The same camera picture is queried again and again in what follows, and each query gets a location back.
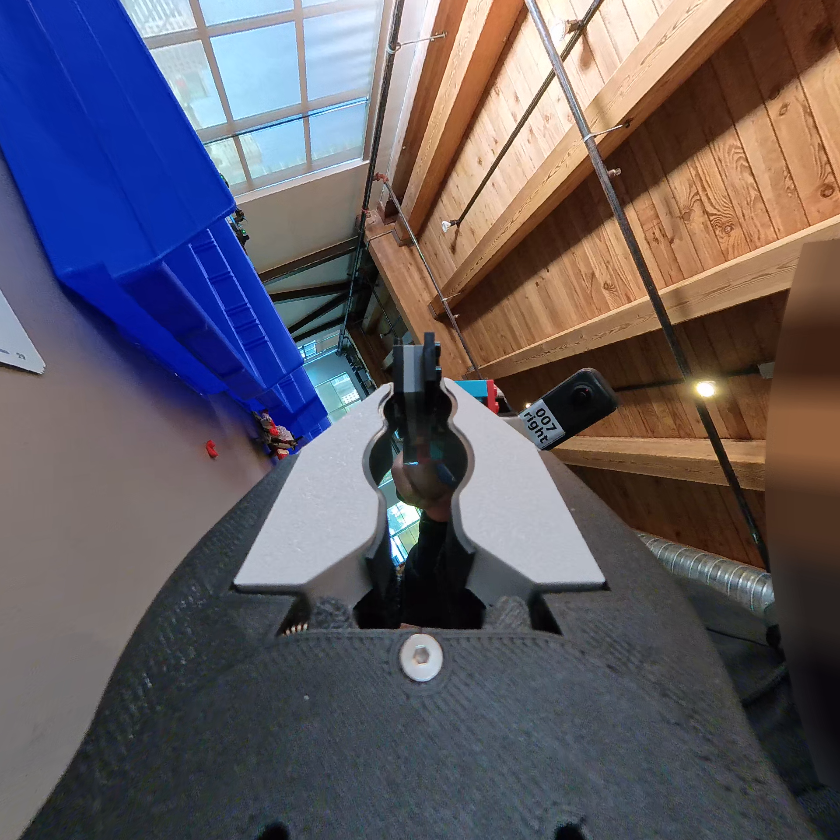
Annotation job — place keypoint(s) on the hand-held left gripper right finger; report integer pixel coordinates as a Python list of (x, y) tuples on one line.
[(525, 518)]

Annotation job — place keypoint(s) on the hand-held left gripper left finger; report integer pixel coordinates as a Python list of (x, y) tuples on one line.
[(308, 518)]

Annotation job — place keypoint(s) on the red teal grey brick model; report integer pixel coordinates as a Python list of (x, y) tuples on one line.
[(413, 367)]

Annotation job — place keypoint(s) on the blue plastic bin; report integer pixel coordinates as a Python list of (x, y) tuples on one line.
[(98, 164)]

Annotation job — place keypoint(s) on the person's right forearm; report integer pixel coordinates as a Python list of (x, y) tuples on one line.
[(433, 577)]

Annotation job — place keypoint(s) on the grey desk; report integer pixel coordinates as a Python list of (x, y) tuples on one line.
[(98, 525)]

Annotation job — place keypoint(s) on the person's right hand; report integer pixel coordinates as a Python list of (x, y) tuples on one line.
[(426, 502)]

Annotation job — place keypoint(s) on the small red grey brick cluster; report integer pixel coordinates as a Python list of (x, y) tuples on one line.
[(275, 433)]

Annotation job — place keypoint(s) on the thick metal sprinkler pipe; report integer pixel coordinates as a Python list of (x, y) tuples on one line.
[(623, 229)]

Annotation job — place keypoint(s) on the thin metal sprinkler pipe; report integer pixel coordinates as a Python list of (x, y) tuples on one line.
[(426, 275)]

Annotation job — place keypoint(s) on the black rod with white spotlights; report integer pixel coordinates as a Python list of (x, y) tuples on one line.
[(446, 226)]

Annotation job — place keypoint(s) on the person's dark jacket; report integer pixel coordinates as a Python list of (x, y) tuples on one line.
[(735, 656)]

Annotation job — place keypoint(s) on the black equipment with green lights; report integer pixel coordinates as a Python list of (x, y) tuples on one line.
[(239, 226)]

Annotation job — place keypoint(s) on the black ceiling pipe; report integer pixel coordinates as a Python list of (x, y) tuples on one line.
[(377, 131)]

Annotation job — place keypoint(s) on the white instruction booklet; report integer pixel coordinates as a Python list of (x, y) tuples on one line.
[(16, 341)]

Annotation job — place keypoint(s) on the large paned window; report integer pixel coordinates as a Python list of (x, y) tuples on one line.
[(275, 65)]

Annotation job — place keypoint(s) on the silver spiral air duct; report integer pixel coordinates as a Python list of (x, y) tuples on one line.
[(715, 571)]

